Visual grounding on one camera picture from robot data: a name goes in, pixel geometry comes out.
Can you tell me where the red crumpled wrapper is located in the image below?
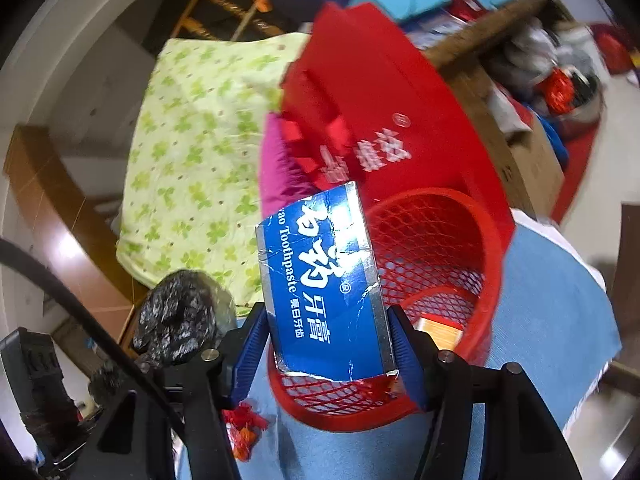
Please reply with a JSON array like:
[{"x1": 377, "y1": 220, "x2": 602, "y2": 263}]
[{"x1": 222, "y1": 400, "x2": 268, "y2": 462}]

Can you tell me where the red mesh plastic basket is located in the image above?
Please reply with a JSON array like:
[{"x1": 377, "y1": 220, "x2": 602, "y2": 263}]
[{"x1": 266, "y1": 187, "x2": 503, "y2": 431}]

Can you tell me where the black cable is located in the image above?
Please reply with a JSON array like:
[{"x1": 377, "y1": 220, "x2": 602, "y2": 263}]
[{"x1": 0, "y1": 239, "x2": 188, "y2": 436}]

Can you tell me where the cardboard box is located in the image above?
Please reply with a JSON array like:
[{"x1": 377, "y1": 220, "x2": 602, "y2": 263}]
[{"x1": 500, "y1": 125, "x2": 566, "y2": 221}]

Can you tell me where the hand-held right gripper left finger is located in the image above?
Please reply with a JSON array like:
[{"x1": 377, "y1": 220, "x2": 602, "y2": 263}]
[{"x1": 82, "y1": 302, "x2": 271, "y2": 480}]

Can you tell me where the green floral quilt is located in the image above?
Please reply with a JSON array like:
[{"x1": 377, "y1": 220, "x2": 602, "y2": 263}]
[{"x1": 116, "y1": 32, "x2": 313, "y2": 308}]

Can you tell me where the pink pillow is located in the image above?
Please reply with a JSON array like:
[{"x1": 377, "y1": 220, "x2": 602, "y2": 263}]
[{"x1": 257, "y1": 112, "x2": 321, "y2": 221}]

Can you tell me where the wooden bed frame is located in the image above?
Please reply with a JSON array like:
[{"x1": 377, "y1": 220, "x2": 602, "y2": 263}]
[{"x1": 5, "y1": 125, "x2": 151, "y2": 341}]

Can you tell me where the blue blanket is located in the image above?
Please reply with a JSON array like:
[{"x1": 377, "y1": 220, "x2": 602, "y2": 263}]
[{"x1": 175, "y1": 220, "x2": 623, "y2": 480}]

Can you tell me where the pile of clothes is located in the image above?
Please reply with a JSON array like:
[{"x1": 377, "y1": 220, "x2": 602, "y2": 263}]
[{"x1": 485, "y1": 20, "x2": 606, "y2": 136}]

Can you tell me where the orange box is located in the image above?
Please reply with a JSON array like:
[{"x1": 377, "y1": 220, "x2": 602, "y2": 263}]
[{"x1": 417, "y1": 312, "x2": 463, "y2": 351}]

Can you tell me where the orange wooden chair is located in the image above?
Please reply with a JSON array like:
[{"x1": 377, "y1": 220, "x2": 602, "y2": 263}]
[{"x1": 180, "y1": 0, "x2": 273, "y2": 43}]

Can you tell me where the blue toothpaste box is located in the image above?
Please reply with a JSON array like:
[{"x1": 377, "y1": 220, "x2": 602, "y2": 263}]
[{"x1": 255, "y1": 181, "x2": 399, "y2": 383}]

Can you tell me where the wooden beam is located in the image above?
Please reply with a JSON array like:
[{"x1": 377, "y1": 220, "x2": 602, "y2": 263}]
[{"x1": 425, "y1": 0, "x2": 553, "y2": 68}]

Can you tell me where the black plastic bag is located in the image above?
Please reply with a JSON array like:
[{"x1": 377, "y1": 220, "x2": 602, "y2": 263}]
[{"x1": 132, "y1": 270, "x2": 236, "y2": 366}]

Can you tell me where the red non-woven bag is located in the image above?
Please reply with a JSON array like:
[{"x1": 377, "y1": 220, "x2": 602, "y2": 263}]
[{"x1": 277, "y1": 2, "x2": 516, "y2": 261}]

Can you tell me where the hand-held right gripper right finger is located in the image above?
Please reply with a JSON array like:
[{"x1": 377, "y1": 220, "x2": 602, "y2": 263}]
[{"x1": 385, "y1": 305, "x2": 583, "y2": 480}]

